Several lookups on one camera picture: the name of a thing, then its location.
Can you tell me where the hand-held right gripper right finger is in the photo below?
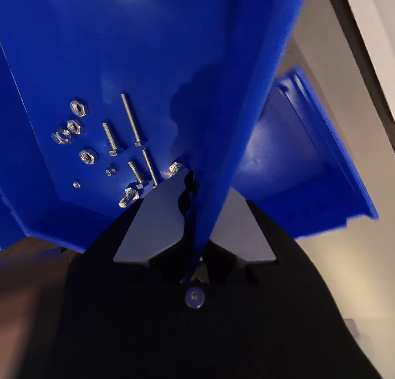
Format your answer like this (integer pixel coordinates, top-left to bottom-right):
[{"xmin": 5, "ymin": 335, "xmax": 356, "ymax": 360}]
[{"xmin": 202, "ymin": 186, "xmax": 277, "ymax": 282}]

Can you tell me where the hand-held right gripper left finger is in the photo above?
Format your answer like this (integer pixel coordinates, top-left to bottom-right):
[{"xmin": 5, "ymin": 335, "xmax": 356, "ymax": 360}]
[{"xmin": 113, "ymin": 168, "xmax": 194, "ymax": 281}]

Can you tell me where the long thin steel bolt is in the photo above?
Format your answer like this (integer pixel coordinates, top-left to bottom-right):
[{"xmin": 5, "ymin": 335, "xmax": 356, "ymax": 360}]
[
  {"xmin": 120, "ymin": 93, "xmax": 143, "ymax": 147},
  {"xmin": 141, "ymin": 148, "xmax": 161, "ymax": 186}
]

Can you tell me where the blue plastic bin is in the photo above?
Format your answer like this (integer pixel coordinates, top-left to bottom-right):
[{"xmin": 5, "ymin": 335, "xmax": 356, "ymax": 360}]
[
  {"xmin": 0, "ymin": 0, "xmax": 311, "ymax": 284},
  {"xmin": 233, "ymin": 66, "xmax": 380, "ymax": 241}
]

